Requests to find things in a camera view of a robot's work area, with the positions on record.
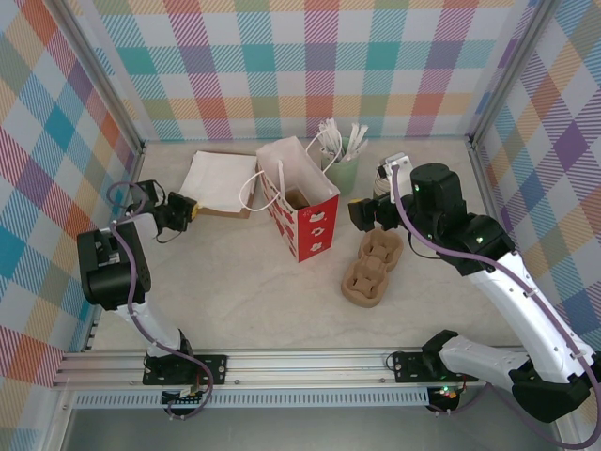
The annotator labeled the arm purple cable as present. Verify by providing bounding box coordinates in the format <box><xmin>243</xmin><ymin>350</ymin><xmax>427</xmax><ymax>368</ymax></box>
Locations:
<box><xmin>391</xmin><ymin>163</ymin><xmax>601</xmax><ymax>448</ymax></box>
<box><xmin>106</xmin><ymin>180</ymin><xmax>215</xmax><ymax>420</ymax></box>

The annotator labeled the white napkin stack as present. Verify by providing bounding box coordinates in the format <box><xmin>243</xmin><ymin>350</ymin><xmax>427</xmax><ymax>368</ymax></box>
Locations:
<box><xmin>178</xmin><ymin>149</ymin><xmax>259</xmax><ymax>213</ymax></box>

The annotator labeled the aluminium corner post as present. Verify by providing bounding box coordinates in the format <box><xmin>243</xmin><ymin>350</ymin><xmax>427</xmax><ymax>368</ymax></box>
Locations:
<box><xmin>468</xmin><ymin>0</ymin><xmax>564</xmax><ymax>148</ymax></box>
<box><xmin>54</xmin><ymin>0</ymin><xmax>147</xmax><ymax>159</ymax></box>

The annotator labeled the red white paper gift bag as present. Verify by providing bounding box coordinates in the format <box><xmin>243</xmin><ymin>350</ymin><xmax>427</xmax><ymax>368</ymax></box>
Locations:
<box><xmin>239</xmin><ymin>131</ymin><xmax>341</xmax><ymax>265</ymax></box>

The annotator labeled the green paper cup stack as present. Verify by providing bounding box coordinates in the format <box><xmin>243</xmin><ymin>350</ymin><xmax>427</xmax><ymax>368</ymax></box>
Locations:
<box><xmin>372</xmin><ymin>170</ymin><xmax>392</xmax><ymax>201</ymax></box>

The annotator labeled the white slotted cable duct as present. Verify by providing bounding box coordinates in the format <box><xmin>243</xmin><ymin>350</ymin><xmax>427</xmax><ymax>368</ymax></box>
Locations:
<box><xmin>74</xmin><ymin>388</ymin><xmax>431</xmax><ymax>410</ymax></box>

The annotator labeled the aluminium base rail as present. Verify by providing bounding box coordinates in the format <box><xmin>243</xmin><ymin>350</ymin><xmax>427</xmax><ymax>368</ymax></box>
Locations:
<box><xmin>51</xmin><ymin>346</ymin><xmax>572</xmax><ymax>389</ymax></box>

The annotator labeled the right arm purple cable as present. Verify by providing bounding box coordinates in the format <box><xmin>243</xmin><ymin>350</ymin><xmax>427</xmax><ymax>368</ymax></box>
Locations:
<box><xmin>391</xmin><ymin>163</ymin><xmax>601</xmax><ymax>448</ymax></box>

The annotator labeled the right aluminium corner post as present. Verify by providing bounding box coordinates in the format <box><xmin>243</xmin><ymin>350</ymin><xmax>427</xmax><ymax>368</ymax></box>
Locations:
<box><xmin>468</xmin><ymin>0</ymin><xmax>564</xmax><ymax>148</ymax></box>

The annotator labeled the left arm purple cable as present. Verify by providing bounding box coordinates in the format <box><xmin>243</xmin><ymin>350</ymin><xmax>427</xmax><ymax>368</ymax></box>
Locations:
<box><xmin>106</xmin><ymin>180</ymin><xmax>215</xmax><ymax>420</ymax></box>

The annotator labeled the pale green holder cup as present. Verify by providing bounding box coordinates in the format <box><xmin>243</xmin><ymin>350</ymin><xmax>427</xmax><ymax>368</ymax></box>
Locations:
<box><xmin>320</xmin><ymin>136</ymin><xmax>362</xmax><ymax>195</ymax></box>

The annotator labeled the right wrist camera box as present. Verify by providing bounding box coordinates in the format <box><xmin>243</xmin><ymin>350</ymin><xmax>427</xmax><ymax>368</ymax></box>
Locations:
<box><xmin>377</xmin><ymin>151</ymin><xmax>415</xmax><ymax>183</ymax></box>

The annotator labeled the left aluminium corner post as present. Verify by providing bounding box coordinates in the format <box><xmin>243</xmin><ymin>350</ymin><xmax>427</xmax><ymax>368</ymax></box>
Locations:
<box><xmin>54</xmin><ymin>0</ymin><xmax>147</xmax><ymax>159</ymax></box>

